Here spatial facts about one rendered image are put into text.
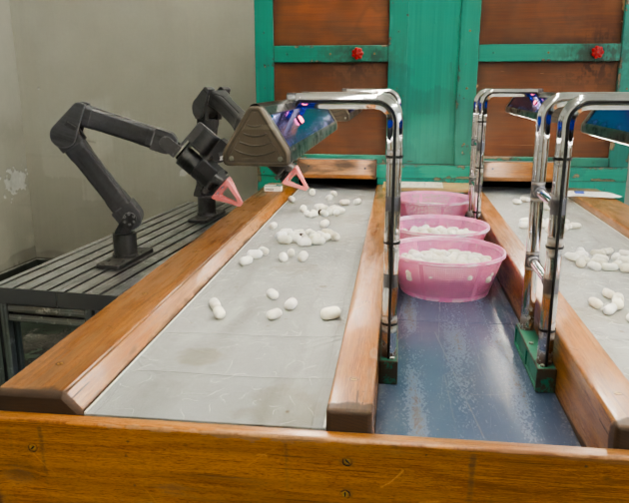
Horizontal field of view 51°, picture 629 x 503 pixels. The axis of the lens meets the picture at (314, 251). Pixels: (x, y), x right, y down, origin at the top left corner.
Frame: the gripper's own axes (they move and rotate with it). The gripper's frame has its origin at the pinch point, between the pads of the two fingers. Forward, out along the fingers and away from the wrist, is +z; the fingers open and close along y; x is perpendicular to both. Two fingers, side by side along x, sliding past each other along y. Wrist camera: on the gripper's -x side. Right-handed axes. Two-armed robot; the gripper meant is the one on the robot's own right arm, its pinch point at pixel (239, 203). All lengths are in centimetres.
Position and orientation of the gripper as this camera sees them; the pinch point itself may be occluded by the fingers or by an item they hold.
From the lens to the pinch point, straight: 180.9
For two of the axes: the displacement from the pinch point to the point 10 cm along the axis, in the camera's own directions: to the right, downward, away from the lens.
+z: 7.6, 6.5, 0.8
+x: -6.4, 7.2, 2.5
